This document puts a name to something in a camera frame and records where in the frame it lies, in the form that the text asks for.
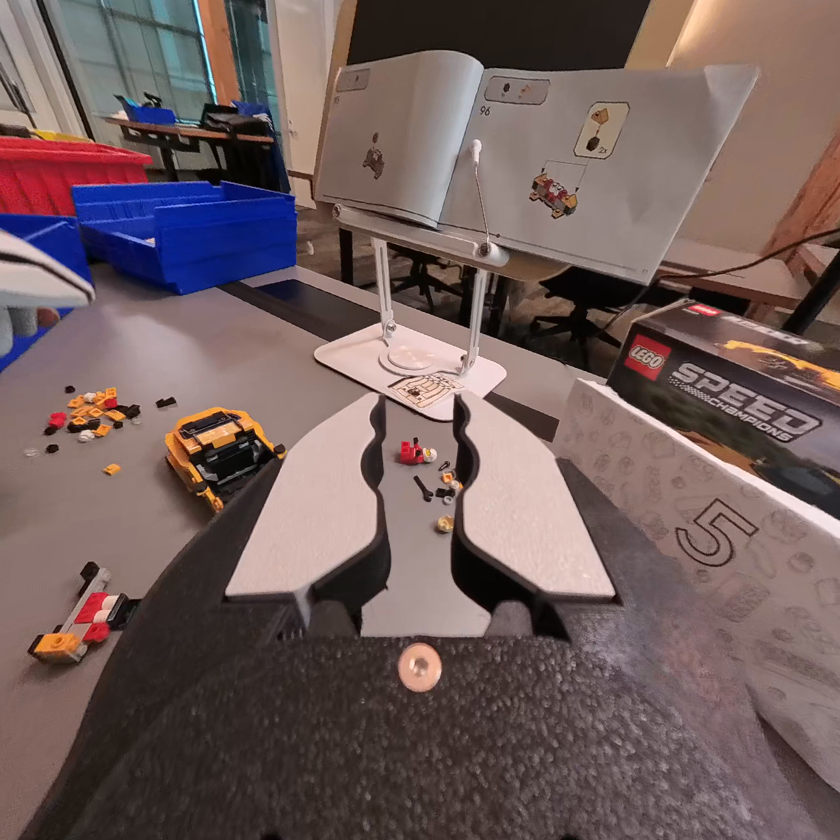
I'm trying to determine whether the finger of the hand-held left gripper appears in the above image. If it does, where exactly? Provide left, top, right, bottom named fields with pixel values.
left=0, top=230, right=88, bottom=290
left=0, top=259, right=97, bottom=355

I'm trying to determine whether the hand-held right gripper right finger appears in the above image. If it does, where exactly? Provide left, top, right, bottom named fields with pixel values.
left=451, top=392, right=623, bottom=627

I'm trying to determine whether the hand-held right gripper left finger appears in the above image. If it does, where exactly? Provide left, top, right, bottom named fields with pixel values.
left=225, top=392, right=392, bottom=627

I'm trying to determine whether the pile of small lego pieces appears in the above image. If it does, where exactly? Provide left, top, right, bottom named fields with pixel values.
left=25, top=386, right=143, bottom=458

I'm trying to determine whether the red grey lego subassembly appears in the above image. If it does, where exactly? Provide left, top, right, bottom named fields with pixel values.
left=28, top=561, right=142, bottom=665

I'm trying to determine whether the yellow lego car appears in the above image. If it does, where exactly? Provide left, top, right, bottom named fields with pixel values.
left=164, top=407, right=287, bottom=513

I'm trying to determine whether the lego sticker sheet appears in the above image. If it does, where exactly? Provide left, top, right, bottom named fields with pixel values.
left=387, top=371, right=463, bottom=413

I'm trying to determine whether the lego set box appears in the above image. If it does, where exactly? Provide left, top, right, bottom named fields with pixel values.
left=607, top=298, right=840, bottom=519

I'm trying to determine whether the lego instruction booklet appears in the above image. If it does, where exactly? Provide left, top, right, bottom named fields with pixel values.
left=314, top=51, right=761, bottom=286

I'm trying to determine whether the blue storage bin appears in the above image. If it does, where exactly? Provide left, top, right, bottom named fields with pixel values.
left=0, top=213, right=93, bottom=374
left=72, top=182, right=227, bottom=263
left=152, top=180, right=298, bottom=295

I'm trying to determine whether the red storage bin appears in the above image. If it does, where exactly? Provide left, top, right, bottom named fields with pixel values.
left=0, top=136, right=153, bottom=217

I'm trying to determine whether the white numbered paper bag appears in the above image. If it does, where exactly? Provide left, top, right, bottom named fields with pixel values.
left=553, top=377, right=840, bottom=782

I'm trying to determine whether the white book stand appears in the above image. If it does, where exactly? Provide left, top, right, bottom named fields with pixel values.
left=314, top=29, right=581, bottom=421

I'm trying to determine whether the small blue crate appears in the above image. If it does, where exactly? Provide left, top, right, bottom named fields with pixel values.
left=115, top=95, right=178, bottom=126

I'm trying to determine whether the wooden desk with black legs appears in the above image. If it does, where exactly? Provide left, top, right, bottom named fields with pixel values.
left=101, top=112, right=277, bottom=188

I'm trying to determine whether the black office chair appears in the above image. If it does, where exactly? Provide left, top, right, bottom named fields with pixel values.
left=525, top=266, right=631, bottom=358
left=387, top=252, right=460, bottom=316

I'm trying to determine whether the black bag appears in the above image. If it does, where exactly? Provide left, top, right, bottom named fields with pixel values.
left=200, top=101, right=273, bottom=132

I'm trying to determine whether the brown wooden desk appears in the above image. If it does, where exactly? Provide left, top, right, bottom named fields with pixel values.
left=656, top=239, right=840, bottom=309

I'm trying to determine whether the black metal pole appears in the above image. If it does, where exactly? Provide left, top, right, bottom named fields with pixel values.
left=781, top=248, right=840, bottom=336

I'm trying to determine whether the large black panel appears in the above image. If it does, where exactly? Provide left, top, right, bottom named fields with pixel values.
left=346, top=0, right=652, bottom=70

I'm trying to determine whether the black cable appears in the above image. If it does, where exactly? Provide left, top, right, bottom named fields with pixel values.
left=604, top=228, right=840, bottom=329

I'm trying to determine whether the wooden support post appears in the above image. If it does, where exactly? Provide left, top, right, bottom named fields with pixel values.
left=764, top=131, right=840, bottom=260

